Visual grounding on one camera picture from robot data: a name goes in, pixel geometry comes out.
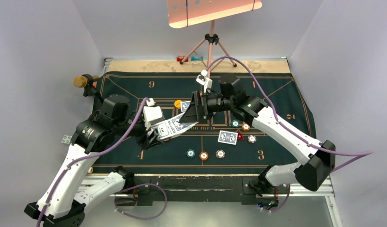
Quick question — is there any red black triangle dealer marker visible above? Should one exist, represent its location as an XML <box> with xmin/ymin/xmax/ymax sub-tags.
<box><xmin>236</xmin><ymin>129</ymin><xmax>244</xmax><ymax>140</ymax></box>

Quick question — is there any teal clip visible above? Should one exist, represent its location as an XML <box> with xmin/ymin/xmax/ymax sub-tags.
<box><xmin>191</xmin><ymin>56</ymin><xmax>203</xmax><ymax>61</ymax></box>

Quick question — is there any gold knob black clamp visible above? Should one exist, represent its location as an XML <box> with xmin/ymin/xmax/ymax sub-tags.
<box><xmin>73</xmin><ymin>74</ymin><xmax>104</xmax><ymax>103</ymax></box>

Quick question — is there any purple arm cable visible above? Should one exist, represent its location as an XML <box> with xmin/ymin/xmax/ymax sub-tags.
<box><xmin>206</xmin><ymin>56</ymin><xmax>374</xmax><ymax>214</ymax></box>
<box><xmin>35</xmin><ymin>97</ymin><xmax>167</xmax><ymax>227</ymax></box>

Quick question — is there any dark green poker mat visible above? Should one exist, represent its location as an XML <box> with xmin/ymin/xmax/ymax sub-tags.
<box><xmin>93</xmin><ymin>71</ymin><xmax>316</xmax><ymax>175</ymax></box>

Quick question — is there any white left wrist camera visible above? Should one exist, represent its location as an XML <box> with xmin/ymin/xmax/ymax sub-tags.
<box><xmin>143</xmin><ymin>98</ymin><xmax>165</xmax><ymax>130</ymax></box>

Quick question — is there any aluminium frame rail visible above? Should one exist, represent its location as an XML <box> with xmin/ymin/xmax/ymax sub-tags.
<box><xmin>49</xmin><ymin>174</ymin><xmax>343</xmax><ymax>227</ymax></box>

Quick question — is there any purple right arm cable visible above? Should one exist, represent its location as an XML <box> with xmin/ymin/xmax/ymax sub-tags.
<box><xmin>206</xmin><ymin>56</ymin><xmax>374</xmax><ymax>214</ymax></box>

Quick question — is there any small grey lego block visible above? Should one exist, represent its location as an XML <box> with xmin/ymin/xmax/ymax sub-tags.
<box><xmin>61</xmin><ymin>135</ymin><xmax>72</xmax><ymax>144</ymax></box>

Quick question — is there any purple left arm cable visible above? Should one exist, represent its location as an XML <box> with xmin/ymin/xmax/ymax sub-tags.
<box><xmin>35</xmin><ymin>97</ymin><xmax>167</xmax><ymax>227</ymax></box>

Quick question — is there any green blue poker chip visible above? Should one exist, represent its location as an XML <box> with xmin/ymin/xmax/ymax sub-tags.
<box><xmin>231</xmin><ymin>120</ymin><xmax>240</xmax><ymax>128</ymax></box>
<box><xmin>186</xmin><ymin>149</ymin><xmax>195</xmax><ymax>158</ymax></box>

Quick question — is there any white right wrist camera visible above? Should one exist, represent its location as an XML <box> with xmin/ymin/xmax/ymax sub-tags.
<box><xmin>195</xmin><ymin>70</ymin><xmax>212</xmax><ymax>94</ymax></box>

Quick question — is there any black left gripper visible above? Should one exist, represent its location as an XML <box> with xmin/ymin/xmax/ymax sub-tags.
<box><xmin>113</xmin><ymin>113</ymin><xmax>163</xmax><ymax>148</ymax></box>

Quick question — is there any white blue chip stack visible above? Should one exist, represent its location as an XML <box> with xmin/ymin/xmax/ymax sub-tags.
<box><xmin>215</xmin><ymin>149</ymin><xmax>226</xmax><ymax>159</ymax></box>

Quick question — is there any blue playing card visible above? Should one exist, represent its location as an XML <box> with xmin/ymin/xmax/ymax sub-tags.
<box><xmin>217</xmin><ymin>130</ymin><xmax>238</xmax><ymax>145</ymax></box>
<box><xmin>180</xmin><ymin>101</ymin><xmax>191</xmax><ymax>112</ymax></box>

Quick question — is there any red clip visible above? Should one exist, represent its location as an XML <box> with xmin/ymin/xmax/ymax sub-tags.
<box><xmin>176</xmin><ymin>56</ymin><xmax>188</xmax><ymax>62</ymax></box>

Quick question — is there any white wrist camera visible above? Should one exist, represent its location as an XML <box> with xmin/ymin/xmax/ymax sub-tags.
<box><xmin>195</xmin><ymin>70</ymin><xmax>212</xmax><ymax>94</ymax></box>
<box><xmin>143</xmin><ymin>98</ymin><xmax>165</xmax><ymax>130</ymax></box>

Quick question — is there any pink music stand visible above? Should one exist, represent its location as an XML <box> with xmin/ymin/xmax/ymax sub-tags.
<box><xmin>167</xmin><ymin>0</ymin><xmax>263</xmax><ymax>69</ymax></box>

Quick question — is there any yellow big blind button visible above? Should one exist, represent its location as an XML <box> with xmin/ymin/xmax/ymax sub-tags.
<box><xmin>174</xmin><ymin>100</ymin><xmax>182</xmax><ymax>108</ymax></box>

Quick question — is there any blue playing card deck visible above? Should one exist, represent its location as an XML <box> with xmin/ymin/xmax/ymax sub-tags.
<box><xmin>151</xmin><ymin>113</ymin><xmax>198</xmax><ymax>141</ymax></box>

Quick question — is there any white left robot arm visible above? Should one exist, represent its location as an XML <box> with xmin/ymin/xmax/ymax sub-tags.
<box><xmin>24</xmin><ymin>95</ymin><xmax>164</xmax><ymax>227</ymax></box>

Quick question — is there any orange poker chip stack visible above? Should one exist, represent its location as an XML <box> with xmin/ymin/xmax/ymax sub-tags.
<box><xmin>199</xmin><ymin>151</ymin><xmax>209</xmax><ymax>161</ymax></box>

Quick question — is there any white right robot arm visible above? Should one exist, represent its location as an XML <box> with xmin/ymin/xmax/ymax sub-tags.
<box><xmin>179</xmin><ymin>75</ymin><xmax>335</xmax><ymax>194</ymax></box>

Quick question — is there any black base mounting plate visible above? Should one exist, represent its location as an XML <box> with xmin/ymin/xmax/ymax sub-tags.
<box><xmin>117</xmin><ymin>175</ymin><xmax>289</xmax><ymax>206</ymax></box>

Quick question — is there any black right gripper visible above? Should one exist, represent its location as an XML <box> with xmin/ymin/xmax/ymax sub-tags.
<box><xmin>180</xmin><ymin>90</ymin><xmax>235</xmax><ymax>122</ymax></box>

